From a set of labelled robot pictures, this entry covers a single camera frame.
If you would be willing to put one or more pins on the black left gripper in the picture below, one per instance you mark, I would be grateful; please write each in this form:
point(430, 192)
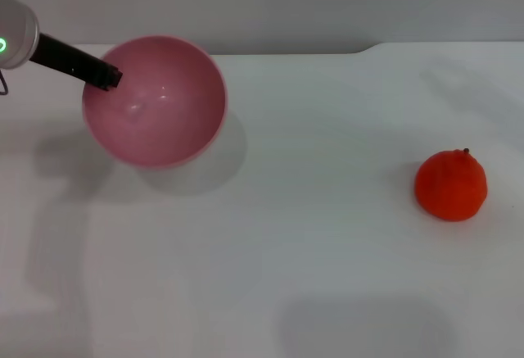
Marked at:
point(63, 57)

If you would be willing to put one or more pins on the pink plastic bowl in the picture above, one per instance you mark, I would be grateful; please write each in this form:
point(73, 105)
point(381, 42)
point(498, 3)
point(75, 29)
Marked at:
point(163, 128)

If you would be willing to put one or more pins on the orange toy fruit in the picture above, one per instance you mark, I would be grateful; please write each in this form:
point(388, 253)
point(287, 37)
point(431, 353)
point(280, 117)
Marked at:
point(450, 186)

